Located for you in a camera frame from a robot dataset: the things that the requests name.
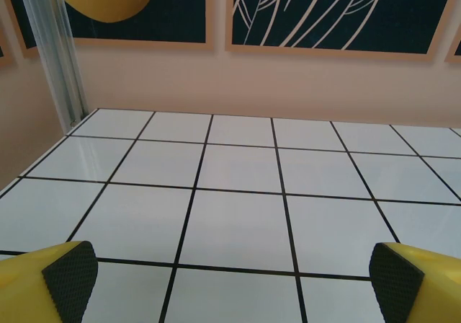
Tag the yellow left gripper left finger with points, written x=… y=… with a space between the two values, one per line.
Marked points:
x=43 y=287

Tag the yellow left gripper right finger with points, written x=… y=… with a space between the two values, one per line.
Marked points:
x=425 y=287

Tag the aluminium corner post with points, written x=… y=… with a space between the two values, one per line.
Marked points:
x=57 y=49

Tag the gold oval wall panel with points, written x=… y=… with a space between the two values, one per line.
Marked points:
x=144 y=13

